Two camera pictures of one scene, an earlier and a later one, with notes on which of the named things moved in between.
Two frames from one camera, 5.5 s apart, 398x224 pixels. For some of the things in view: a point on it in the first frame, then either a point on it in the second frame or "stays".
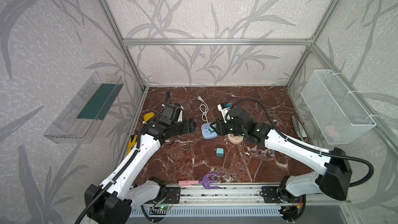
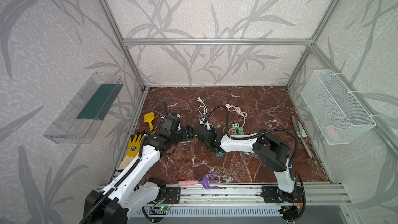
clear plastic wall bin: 79,121 stays
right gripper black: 222,127 → 199,132
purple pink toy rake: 205,182 stays
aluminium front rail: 236,195 stays
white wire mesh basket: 337,113 stays
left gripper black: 183,126 → 183,133
